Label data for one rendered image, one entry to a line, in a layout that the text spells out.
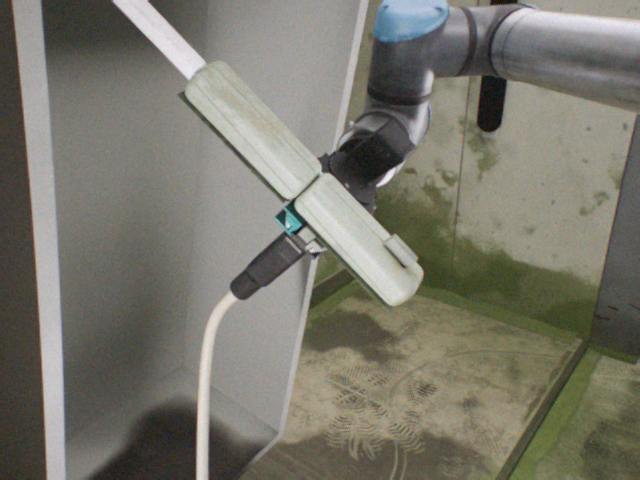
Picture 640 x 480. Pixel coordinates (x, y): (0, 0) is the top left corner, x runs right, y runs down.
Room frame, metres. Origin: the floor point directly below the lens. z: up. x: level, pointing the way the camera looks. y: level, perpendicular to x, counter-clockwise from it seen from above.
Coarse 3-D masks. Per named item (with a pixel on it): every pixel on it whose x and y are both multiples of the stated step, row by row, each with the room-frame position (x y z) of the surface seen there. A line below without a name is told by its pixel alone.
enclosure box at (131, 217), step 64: (0, 0) 0.57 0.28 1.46; (64, 0) 1.00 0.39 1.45; (192, 0) 1.22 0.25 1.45; (256, 0) 1.18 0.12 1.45; (320, 0) 1.11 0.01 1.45; (0, 64) 0.58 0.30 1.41; (64, 64) 1.00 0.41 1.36; (128, 64) 1.11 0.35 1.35; (256, 64) 1.19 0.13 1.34; (320, 64) 1.10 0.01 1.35; (0, 128) 0.59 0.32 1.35; (64, 128) 1.01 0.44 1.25; (128, 128) 1.12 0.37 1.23; (192, 128) 1.26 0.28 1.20; (320, 128) 1.11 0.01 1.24; (0, 192) 0.61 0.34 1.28; (64, 192) 1.02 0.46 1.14; (128, 192) 1.14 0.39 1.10; (192, 192) 1.29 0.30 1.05; (256, 192) 1.20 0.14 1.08; (0, 256) 0.62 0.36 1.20; (64, 256) 1.03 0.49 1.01; (128, 256) 1.16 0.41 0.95; (192, 256) 1.32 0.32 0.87; (0, 320) 0.64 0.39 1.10; (64, 320) 1.04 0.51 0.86; (128, 320) 1.18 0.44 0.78; (192, 320) 1.33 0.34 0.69; (256, 320) 1.21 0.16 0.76; (0, 384) 0.66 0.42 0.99; (64, 384) 1.06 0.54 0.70; (128, 384) 1.21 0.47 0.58; (192, 384) 1.29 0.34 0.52; (256, 384) 1.21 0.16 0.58; (0, 448) 0.69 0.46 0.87; (64, 448) 0.64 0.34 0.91; (128, 448) 1.08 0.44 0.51; (192, 448) 1.10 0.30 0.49; (256, 448) 1.12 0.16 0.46
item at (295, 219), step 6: (294, 198) 0.59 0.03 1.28; (288, 204) 0.58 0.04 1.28; (294, 204) 0.58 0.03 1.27; (282, 210) 0.59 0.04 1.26; (288, 210) 0.57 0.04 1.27; (294, 210) 0.58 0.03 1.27; (276, 216) 0.58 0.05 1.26; (282, 216) 0.59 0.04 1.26; (288, 216) 0.57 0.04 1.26; (294, 216) 0.57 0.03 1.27; (300, 216) 0.58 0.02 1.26; (282, 222) 0.58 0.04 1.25; (288, 222) 0.57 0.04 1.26; (294, 222) 0.57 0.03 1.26; (300, 222) 0.57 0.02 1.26; (294, 228) 0.57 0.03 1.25
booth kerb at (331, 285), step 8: (336, 272) 2.64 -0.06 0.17; (344, 272) 2.69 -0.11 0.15; (328, 280) 2.58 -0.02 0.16; (336, 280) 2.63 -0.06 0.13; (344, 280) 2.69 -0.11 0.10; (352, 280) 2.75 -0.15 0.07; (320, 288) 2.52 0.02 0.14; (328, 288) 2.58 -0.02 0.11; (336, 288) 2.63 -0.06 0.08; (312, 296) 2.47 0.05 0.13; (320, 296) 2.52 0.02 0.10; (328, 296) 2.58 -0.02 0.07; (312, 304) 2.47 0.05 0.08
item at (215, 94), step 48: (144, 0) 0.63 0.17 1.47; (192, 96) 0.59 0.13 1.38; (240, 96) 0.59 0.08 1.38; (240, 144) 0.58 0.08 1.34; (288, 144) 0.58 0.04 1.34; (288, 192) 0.57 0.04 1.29; (336, 192) 0.57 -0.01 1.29; (288, 240) 0.59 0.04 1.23; (336, 240) 0.55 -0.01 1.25; (384, 240) 0.56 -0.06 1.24; (240, 288) 0.64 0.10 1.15; (384, 288) 0.54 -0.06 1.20
